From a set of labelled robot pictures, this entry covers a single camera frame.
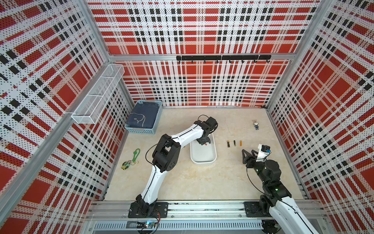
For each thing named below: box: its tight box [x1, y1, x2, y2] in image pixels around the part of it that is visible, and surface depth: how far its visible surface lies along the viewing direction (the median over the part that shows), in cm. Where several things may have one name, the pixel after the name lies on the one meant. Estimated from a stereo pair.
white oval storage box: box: [189, 133, 218, 165], surface depth 95 cm
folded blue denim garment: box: [126, 100, 159, 129], surface depth 106 cm
